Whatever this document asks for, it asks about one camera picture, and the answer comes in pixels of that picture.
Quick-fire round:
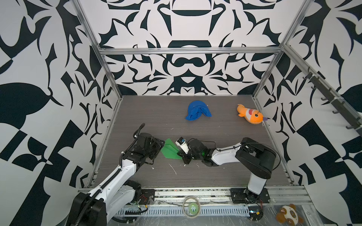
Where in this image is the green square paper sheet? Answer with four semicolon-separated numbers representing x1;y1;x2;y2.
161;138;182;160

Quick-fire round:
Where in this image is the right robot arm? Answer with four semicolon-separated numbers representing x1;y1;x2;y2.
176;137;281;197

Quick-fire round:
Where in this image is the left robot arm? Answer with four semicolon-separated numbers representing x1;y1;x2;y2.
66;133;165;226

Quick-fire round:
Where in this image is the blue crumpled cloth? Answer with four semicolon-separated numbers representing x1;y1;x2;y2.
186;100;212;121

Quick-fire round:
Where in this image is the white tape roll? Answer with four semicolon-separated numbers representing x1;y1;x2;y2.
182;196;201;218

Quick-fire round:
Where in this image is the orange fish plush toy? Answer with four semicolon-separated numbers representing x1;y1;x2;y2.
237;104;268;124

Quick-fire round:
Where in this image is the small black electronics box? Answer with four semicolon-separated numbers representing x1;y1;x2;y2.
248;206;264;222

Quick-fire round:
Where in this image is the brown white plush toy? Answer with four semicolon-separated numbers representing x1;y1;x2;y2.
275;204;304;226

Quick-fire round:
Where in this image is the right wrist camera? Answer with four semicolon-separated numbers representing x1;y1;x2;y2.
175;137;189;154

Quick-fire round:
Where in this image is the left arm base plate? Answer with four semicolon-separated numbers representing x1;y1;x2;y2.
133;189;155;205

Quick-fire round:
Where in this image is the black base cable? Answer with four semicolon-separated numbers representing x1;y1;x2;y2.
111;202;149;224

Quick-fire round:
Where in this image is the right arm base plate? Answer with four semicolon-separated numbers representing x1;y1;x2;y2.
230;188;270;204

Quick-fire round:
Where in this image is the aluminium front rail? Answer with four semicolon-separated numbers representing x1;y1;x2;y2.
143;186;313;206

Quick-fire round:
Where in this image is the black hook rail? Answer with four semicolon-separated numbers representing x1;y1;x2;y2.
303;66;362;136

